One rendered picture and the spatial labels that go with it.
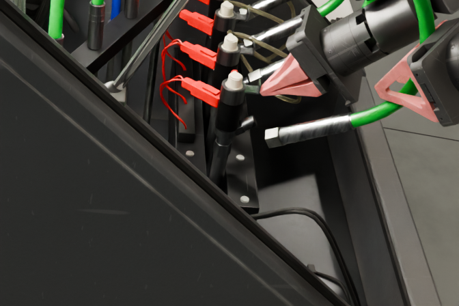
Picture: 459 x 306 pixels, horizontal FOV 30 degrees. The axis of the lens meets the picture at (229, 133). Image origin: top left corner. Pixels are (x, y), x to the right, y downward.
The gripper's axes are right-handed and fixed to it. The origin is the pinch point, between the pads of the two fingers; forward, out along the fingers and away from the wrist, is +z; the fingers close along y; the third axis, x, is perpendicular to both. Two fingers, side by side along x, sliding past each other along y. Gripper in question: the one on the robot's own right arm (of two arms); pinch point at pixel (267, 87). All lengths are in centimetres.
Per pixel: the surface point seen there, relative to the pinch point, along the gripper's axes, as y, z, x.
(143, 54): 21.5, -12.9, 33.6
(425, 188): -116, 51, -131
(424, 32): 2.7, -22.0, 11.0
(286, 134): -0.9, -4.0, 10.3
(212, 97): 2.6, 6.0, 0.8
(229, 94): 2.5, 3.1, 2.2
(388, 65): -106, 64, -200
